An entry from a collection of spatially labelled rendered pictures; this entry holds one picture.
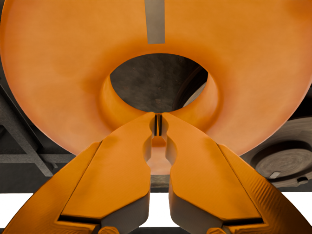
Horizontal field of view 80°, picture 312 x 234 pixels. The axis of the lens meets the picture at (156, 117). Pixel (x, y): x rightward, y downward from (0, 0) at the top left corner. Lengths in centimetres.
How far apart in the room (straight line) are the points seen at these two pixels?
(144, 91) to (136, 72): 7
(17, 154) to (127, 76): 588
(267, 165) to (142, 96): 38
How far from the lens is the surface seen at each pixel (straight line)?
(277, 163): 49
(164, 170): 16
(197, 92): 40
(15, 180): 937
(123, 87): 57
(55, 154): 581
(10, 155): 647
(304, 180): 61
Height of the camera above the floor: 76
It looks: 44 degrees up
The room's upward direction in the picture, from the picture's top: 180 degrees counter-clockwise
